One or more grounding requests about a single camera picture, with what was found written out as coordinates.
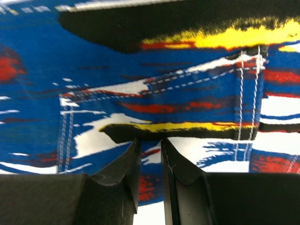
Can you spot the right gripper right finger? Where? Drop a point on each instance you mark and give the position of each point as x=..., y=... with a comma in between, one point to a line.
x=195, y=197

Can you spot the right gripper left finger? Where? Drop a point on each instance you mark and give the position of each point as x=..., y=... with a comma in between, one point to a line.
x=108, y=197

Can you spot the blue patterned trousers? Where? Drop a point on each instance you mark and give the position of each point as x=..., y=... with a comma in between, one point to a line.
x=81, y=79

